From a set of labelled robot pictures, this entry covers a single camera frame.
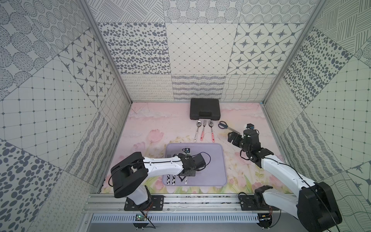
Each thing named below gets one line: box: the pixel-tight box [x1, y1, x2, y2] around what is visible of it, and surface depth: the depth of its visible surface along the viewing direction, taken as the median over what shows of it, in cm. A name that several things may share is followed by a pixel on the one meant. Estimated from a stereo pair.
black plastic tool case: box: [189, 97, 221, 121], surface depth 114 cm
